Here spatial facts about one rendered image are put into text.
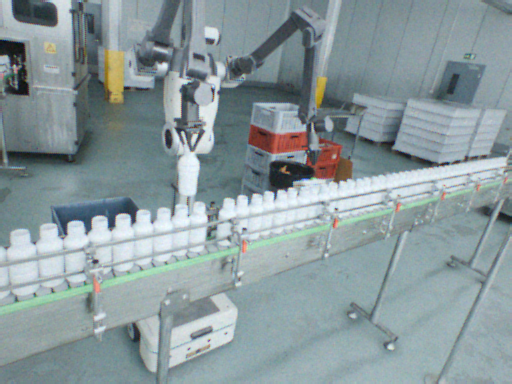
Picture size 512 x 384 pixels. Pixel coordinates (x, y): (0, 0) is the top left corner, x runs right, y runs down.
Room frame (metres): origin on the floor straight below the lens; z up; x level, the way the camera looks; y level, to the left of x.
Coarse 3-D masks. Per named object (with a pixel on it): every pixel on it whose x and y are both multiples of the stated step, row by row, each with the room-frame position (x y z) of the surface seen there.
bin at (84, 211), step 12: (72, 204) 1.27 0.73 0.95; (84, 204) 1.30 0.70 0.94; (96, 204) 1.33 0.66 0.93; (108, 204) 1.36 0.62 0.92; (120, 204) 1.40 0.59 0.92; (132, 204) 1.39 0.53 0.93; (60, 216) 1.25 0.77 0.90; (72, 216) 1.27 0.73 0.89; (84, 216) 1.30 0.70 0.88; (96, 216) 1.33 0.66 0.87; (108, 216) 1.36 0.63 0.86; (132, 216) 1.38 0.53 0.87; (60, 228) 1.08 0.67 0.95
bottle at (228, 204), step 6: (228, 198) 1.10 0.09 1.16; (228, 204) 1.06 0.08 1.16; (222, 210) 1.07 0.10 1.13; (228, 210) 1.06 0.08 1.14; (222, 216) 1.05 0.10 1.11; (228, 216) 1.05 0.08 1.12; (234, 216) 1.07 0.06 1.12; (222, 228) 1.05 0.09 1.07; (228, 228) 1.05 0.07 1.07; (216, 234) 1.07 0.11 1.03; (222, 234) 1.05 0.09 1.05; (228, 234) 1.05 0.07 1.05
